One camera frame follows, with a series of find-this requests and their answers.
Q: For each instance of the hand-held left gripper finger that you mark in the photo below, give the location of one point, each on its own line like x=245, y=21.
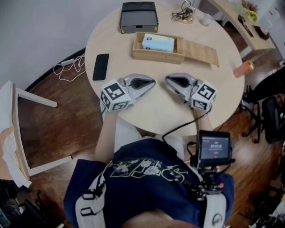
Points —
x=144, y=89
x=142, y=75

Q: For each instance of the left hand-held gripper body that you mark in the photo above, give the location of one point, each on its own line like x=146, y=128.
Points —
x=114, y=92

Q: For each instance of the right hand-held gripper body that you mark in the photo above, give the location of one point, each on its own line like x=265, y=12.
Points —
x=203, y=93

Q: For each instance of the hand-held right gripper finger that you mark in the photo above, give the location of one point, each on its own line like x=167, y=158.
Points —
x=184, y=75
x=178, y=88

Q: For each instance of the light blue tissues pack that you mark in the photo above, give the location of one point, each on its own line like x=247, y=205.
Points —
x=158, y=43

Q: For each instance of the person's right forearm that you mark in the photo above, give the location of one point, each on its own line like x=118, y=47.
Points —
x=202, y=121

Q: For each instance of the person's left forearm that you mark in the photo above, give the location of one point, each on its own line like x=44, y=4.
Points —
x=105, y=135

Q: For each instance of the open wooden box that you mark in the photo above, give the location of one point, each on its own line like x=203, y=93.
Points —
x=155, y=57

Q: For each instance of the wooden sliding lid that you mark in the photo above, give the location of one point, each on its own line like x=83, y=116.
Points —
x=201, y=53

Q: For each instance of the black smartphone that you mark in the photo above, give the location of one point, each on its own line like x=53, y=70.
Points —
x=100, y=66

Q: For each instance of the person's light trousers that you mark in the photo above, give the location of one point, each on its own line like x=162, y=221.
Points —
x=125, y=131

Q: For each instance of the small black monitor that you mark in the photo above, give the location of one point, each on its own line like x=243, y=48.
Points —
x=214, y=148

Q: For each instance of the black organizer box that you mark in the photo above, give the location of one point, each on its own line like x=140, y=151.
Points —
x=138, y=17

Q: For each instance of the clear glass cup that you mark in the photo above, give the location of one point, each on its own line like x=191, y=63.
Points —
x=205, y=20

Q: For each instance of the black office chair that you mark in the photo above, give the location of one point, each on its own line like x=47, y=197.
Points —
x=33, y=209
x=271, y=118

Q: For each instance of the light wooden side desk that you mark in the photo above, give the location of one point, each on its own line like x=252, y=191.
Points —
x=236, y=20

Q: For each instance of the flower bouquet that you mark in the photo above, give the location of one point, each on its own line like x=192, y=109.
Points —
x=250, y=10

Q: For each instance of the person's navy t-shirt torso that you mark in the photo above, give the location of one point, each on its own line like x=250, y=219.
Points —
x=144, y=198

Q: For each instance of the white crumpled cloth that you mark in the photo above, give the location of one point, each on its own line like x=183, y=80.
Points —
x=12, y=153

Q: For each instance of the person's head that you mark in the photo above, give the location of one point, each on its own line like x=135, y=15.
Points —
x=155, y=221

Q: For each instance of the black monitor mount rig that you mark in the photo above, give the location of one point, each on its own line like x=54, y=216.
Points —
x=209, y=180

